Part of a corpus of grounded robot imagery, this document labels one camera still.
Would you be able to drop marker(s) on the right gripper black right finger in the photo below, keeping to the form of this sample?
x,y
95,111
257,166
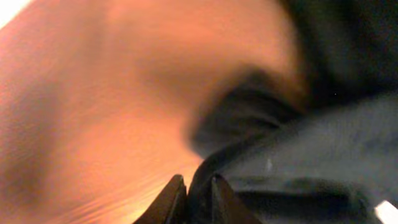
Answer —
x,y
226,207

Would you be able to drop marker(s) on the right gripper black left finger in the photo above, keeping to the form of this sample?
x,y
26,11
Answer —
x,y
169,207

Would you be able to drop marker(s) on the dark green t-shirt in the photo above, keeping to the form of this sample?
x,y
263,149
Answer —
x,y
333,163

